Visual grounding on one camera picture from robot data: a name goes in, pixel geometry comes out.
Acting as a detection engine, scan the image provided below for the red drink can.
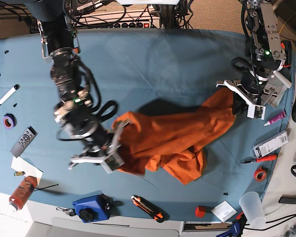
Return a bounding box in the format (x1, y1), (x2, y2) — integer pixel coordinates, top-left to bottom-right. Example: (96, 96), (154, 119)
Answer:
(9, 176), (37, 211)

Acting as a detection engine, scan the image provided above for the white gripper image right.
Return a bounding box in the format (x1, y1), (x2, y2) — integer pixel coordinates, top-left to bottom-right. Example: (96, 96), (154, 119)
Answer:
(216, 79), (266, 119)

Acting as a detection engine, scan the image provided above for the small AA battery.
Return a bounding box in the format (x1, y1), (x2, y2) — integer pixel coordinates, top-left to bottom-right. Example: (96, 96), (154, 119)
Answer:
(14, 171), (25, 176)

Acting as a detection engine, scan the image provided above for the orange black utility knife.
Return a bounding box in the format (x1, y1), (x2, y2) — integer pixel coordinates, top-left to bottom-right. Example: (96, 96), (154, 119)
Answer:
(131, 195), (164, 223)

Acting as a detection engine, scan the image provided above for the clear packaged bit set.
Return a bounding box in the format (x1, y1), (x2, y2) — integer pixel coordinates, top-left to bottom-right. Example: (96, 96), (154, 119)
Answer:
(252, 130), (289, 158)

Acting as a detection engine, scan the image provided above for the white square card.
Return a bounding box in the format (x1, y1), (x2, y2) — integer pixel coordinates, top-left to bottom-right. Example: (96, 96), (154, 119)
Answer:
(211, 200), (237, 222)

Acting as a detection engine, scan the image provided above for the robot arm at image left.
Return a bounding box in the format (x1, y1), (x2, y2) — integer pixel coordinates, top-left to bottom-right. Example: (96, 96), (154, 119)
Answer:
(23, 0), (126, 173)

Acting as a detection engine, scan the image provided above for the purple tape roll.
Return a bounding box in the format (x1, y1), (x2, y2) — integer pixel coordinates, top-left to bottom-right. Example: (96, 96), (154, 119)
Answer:
(3, 113), (17, 129)

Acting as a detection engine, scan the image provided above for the orange t-shirt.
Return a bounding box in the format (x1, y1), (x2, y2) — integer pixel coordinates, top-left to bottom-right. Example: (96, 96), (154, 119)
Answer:
(112, 88), (236, 185)

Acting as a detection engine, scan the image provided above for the red handled screwdriver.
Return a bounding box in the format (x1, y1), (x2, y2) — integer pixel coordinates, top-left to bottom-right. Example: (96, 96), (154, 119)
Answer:
(240, 154), (277, 164)

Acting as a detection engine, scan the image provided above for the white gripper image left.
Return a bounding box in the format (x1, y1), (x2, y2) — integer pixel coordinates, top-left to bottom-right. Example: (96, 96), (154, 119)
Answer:
(68, 119), (130, 174)

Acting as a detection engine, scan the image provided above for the purple glue tube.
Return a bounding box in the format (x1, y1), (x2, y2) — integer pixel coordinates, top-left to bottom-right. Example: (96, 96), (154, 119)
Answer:
(264, 111), (286, 126)

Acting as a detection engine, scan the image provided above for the black zip tie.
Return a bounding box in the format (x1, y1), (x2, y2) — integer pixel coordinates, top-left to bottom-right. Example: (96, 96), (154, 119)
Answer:
(34, 184), (59, 192)

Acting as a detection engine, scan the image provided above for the blue-grey table cloth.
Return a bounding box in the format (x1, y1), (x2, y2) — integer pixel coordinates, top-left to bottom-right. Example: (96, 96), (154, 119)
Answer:
(0, 29), (288, 221)

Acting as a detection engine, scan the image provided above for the blue box with black knob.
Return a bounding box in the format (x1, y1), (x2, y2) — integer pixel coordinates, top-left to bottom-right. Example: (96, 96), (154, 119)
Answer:
(72, 194), (113, 223)

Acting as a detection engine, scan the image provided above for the blue black bar clamp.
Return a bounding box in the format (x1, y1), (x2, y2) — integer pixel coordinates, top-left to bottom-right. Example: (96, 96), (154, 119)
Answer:
(217, 212), (247, 237)

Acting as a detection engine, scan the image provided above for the translucent plastic cup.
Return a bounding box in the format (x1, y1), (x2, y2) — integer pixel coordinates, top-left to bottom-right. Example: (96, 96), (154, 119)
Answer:
(239, 192), (266, 229)

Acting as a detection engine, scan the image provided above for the black power adapter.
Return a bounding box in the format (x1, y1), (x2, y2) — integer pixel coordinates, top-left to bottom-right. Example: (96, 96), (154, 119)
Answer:
(278, 195), (296, 204)

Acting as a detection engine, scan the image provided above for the red tape roll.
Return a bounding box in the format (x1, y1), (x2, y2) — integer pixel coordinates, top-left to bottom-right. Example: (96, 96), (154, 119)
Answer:
(254, 167), (268, 182)

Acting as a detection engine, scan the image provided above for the orange black clamp tool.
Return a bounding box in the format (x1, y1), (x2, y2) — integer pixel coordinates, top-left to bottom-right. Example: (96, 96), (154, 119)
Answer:
(281, 40), (292, 68)

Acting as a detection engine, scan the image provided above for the black power strip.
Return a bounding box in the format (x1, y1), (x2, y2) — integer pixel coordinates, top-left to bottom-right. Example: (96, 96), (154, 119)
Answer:
(76, 21), (161, 30)

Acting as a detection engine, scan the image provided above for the black and white marker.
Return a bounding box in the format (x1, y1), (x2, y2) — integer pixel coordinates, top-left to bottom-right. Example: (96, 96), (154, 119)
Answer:
(0, 84), (20, 106)

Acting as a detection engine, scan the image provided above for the leaf pattern booklet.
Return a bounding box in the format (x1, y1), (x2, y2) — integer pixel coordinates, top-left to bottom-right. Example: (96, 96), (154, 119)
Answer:
(261, 71), (292, 108)

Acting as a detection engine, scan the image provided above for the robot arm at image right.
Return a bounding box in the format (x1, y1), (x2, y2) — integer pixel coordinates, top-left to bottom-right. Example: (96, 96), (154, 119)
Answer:
(216, 0), (287, 120)

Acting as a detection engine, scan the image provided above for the white paper card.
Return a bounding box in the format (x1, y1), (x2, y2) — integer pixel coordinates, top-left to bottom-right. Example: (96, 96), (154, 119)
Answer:
(11, 157), (43, 185)

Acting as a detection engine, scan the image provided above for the small red cube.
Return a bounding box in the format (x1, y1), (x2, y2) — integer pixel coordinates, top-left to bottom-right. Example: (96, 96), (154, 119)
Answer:
(195, 206), (206, 218)

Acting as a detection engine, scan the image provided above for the grey remote control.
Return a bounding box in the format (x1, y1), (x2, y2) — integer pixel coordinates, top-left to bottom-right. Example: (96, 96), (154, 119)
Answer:
(10, 126), (37, 158)

